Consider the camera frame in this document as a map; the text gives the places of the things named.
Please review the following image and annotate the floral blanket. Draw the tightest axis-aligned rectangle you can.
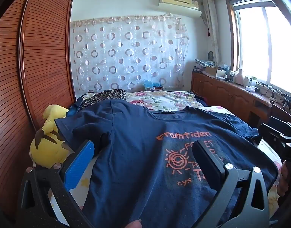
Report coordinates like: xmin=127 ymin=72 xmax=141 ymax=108
xmin=125 ymin=91 xmax=208 ymax=111

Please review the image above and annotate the long wooden cabinet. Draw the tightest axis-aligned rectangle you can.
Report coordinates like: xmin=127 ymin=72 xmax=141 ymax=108
xmin=191 ymin=71 xmax=291 ymax=133

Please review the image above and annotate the white patterned window curtain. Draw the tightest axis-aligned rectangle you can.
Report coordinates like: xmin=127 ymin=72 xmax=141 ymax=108
xmin=202 ymin=0 xmax=221 ymax=67

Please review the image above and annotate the cardboard box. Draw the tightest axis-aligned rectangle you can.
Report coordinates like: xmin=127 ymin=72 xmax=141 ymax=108
xmin=202 ymin=66 xmax=228 ymax=78

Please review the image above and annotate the stack of folded cloths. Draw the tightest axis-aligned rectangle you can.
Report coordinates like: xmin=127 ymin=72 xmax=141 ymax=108
xmin=195 ymin=59 xmax=217 ymax=72

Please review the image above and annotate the person's right hand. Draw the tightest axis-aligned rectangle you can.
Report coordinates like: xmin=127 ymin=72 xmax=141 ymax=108
xmin=277 ymin=160 xmax=291 ymax=197

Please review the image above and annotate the yellow plush toy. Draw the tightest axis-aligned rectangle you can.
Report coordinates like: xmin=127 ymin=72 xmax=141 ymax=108
xmin=29 ymin=104 xmax=75 ymax=169

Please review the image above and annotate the wall air conditioner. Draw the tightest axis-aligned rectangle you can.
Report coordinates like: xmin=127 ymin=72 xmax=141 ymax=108
xmin=158 ymin=0 xmax=202 ymax=17

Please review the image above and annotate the wooden framed window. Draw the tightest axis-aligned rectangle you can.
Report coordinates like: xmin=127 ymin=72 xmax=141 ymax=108
xmin=227 ymin=0 xmax=291 ymax=98

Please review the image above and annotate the white plastic bottle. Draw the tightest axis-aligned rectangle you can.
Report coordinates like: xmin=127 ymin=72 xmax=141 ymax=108
xmin=233 ymin=69 xmax=244 ymax=85

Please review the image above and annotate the blue plastic bag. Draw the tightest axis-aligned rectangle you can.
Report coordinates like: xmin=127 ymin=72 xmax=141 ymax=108
xmin=143 ymin=80 xmax=163 ymax=91

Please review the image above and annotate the sheer circle-patterned curtain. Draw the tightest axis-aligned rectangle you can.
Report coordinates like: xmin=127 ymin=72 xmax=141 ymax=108
xmin=70 ymin=15 xmax=190 ymax=93

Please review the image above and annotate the person's left hand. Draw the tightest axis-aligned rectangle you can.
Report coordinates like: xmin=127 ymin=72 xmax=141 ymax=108
xmin=125 ymin=220 xmax=143 ymax=228

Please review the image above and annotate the dark ring-patterned folded cloth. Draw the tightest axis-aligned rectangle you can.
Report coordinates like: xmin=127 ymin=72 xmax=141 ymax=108
xmin=75 ymin=89 xmax=127 ymax=110

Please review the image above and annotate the wooden louvered wardrobe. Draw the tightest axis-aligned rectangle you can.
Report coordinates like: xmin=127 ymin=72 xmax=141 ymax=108
xmin=0 ymin=0 xmax=77 ymax=219

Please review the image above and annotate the navy printed t-shirt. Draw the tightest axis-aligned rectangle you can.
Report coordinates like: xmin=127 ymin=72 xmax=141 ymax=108
xmin=55 ymin=99 xmax=279 ymax=228

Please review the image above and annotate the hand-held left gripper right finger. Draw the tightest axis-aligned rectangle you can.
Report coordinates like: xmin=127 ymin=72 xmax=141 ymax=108
xmin=192 ymin=140 xmax=270 ymax=228

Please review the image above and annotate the wooden chair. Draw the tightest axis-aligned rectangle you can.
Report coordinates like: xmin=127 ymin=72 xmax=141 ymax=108
xmin=266 ymin=101 xmax=291 ymax=124

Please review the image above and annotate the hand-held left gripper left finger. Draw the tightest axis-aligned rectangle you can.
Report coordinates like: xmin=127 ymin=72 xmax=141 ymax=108
xmin=17 ymin=140 xmax=96 ymax=228

